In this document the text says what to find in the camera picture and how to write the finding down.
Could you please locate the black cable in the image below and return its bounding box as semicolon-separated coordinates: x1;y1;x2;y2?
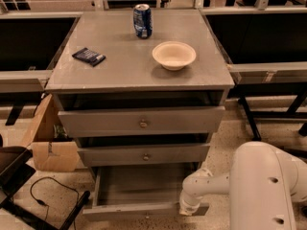
29;175;81;230

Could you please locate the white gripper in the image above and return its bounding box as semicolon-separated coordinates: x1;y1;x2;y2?
179;168;229;216

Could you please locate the blue soda can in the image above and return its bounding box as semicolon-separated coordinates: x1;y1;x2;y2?
133;4;153;38

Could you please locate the left grey desk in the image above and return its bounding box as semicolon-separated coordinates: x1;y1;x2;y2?
0;11;83;127

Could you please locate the grey top drawer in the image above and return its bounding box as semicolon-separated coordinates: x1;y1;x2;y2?
59;106;224;138

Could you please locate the grey bottom drawer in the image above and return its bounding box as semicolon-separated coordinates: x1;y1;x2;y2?
83;163;195;221

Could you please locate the brown cardboard box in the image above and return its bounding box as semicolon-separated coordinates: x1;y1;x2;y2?
20;95;80;173

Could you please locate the grey drawer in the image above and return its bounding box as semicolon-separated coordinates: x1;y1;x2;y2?
83;163;195;221
59;106;224;138
78;144;209;167

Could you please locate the grey middle drawer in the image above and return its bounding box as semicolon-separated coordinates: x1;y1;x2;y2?
78;144;209;167

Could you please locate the white paper bowl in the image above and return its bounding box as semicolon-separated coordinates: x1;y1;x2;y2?
152;41;197;71

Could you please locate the grey desk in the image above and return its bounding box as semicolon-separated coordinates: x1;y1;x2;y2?
0;11;83;127
201;7;307;141

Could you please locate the right grey desk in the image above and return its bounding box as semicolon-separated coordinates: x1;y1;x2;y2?
201;7;307;141

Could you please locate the black office chair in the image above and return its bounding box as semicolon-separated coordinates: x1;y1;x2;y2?
0;146;90;230

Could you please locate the grey drawer cabinet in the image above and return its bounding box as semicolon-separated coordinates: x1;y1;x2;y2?
45;9;235;188

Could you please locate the dark blue snack packet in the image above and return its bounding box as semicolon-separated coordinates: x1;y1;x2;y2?
72;48;106;67

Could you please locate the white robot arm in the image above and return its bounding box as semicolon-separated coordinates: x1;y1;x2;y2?
179;142;307;230

